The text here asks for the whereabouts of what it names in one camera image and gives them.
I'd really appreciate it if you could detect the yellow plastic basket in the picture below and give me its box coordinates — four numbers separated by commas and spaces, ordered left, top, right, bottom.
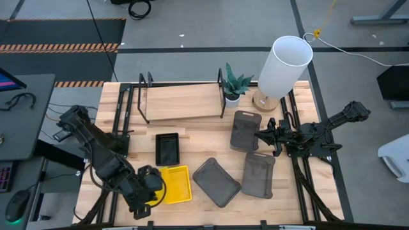
147, 165, 193, 207

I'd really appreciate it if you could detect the thin black cable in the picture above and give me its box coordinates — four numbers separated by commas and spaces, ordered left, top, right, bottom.
85, 0, 119, 83

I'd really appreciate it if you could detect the computer monitor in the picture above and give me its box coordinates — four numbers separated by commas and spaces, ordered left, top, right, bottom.
0, 66, 27, 93

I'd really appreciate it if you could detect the translucent grey plastic basket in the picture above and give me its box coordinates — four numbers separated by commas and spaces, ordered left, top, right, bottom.
229, 110, 263, 153
241, 151, 277, 200
192, 157, 242, 209

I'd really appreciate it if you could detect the black hazard-striped floor mat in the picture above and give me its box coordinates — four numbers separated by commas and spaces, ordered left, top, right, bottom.
0, 17, 127, 88

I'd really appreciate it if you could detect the white-shade lamp with wooden base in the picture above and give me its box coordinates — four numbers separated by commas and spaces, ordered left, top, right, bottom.
251, 34, 314, 113

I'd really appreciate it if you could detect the white cable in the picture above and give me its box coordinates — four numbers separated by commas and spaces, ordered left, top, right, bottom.
302, 31, 409, 68

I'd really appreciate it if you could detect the black box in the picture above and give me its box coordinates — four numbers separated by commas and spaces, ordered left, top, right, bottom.
376, 65, 409, 102

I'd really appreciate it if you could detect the black computer mouse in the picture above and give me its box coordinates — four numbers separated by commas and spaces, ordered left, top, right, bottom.
4, 188, 31, 224

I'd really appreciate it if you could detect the grey table leg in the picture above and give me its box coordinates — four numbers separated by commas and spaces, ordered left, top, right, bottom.
350, 0, 409, 26

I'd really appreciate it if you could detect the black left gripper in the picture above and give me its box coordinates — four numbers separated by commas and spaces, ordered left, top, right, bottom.
127, 165, 166, 220

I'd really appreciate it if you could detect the white chair base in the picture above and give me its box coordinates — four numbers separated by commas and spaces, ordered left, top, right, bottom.
377, 133, 409, 184

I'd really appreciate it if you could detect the yellow cable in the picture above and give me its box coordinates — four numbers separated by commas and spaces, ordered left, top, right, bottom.
313, 0, 338, 40

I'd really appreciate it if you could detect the black frame bar with brackets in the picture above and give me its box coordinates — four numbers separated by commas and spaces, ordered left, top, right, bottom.
102, 220, 317, 230

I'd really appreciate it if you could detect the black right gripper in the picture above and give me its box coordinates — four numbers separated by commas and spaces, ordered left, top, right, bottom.
254, 117, 300, 157

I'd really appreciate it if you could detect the black keyboard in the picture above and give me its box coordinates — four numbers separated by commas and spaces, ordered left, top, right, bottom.
0, 160, 15, 194

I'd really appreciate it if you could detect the dark grey desk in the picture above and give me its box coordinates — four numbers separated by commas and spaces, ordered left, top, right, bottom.
0, 73, 57, 162

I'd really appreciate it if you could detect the black plastic basket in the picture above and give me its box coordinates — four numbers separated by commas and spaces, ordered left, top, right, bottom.
155, 132, 181, 167

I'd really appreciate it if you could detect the black headset cable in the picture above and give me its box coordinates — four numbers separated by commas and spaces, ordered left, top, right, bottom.
0, 92, 37, 112

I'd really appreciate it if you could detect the wooden shelf with black frame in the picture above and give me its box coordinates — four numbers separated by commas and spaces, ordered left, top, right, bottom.
137, 68, 227, 125

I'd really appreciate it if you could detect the small black labelled device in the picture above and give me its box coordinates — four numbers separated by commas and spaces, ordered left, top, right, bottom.
52, 129, 73, 142

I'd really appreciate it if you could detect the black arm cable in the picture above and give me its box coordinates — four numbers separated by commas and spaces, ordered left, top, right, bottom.
44, 102, 98, 124

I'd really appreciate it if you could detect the snake plant in white pot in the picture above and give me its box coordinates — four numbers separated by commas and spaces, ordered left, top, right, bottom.
222, 62, 255, 109

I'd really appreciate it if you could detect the coiled black cable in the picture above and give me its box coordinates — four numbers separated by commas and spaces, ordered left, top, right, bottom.
127, 0, 152, 21

